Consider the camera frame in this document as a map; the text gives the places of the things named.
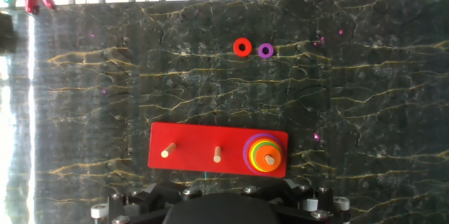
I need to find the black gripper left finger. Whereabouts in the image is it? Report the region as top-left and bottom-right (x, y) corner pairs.
(90, 180), (203, 224)

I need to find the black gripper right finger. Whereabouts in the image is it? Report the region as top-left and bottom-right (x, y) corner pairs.
(241, 180), (351, 224)

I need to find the orange Hanoi ring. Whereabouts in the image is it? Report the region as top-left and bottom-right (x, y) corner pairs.
(254, 144), (283, 173)

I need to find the red Hanoi base with pegs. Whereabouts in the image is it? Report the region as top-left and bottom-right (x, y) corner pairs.
(147, 121), (289, 178)

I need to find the black marble pattern mat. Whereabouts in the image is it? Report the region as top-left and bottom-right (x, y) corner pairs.
(0, 0), (449, 224)

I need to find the large red-orange Hanoi ring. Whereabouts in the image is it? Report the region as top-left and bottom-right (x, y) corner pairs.
(247, 137), (283, 175)

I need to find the green Hanoi ring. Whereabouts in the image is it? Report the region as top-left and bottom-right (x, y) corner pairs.
(252, 142), (283, 173)

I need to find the yellow Hanoi ring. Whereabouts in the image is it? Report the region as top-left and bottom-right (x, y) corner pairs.
(249, 140), (283, 173)

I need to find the large purple Hanoi ring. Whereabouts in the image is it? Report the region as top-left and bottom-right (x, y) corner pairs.
(242, 133), (285, 176)

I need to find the small purple Hanoi ring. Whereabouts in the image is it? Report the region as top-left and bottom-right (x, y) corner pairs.
(257, 42), (275, 59)

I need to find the small red Hanoi ring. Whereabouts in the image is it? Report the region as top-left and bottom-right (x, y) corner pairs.
(232, 37), (253, 58)

